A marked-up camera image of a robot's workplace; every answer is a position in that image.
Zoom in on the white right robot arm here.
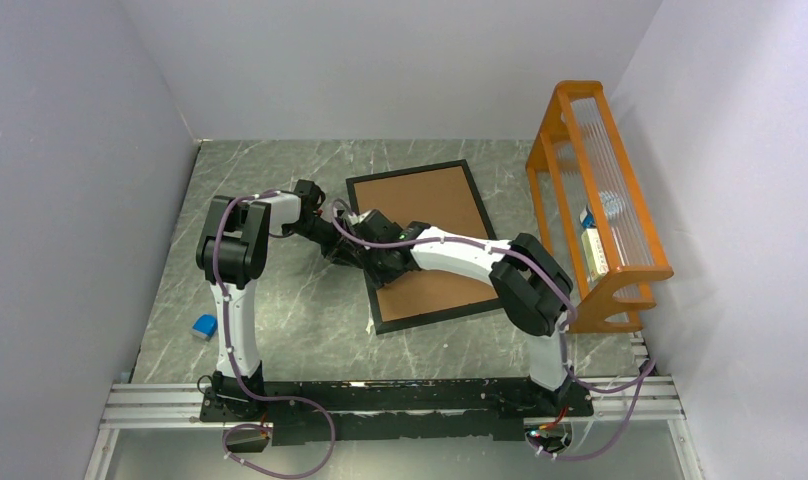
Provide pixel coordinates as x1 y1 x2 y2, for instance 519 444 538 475
333 210 573 415

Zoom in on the brown backing board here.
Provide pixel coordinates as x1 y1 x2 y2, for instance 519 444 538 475
352 165 495 325

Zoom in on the blue small object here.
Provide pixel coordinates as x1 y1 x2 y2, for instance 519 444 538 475
190 314 218 341

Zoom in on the white box in shelf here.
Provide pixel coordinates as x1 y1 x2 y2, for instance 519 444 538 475
579 207 609 282

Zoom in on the black picture frame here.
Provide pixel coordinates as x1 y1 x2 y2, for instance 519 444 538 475
345 158 501 336

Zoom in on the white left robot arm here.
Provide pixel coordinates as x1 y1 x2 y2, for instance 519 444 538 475
195 180 367 420

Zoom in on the orange wooden shelf rack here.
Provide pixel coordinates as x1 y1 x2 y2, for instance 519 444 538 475
525 80 674 334

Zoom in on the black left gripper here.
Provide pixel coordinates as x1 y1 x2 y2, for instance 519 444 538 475
285 218 363 271

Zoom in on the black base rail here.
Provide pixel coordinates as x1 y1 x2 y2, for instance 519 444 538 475
199 377 594 446

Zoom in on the aluminium table rail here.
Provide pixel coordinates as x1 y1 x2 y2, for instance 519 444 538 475
87 375 704 479

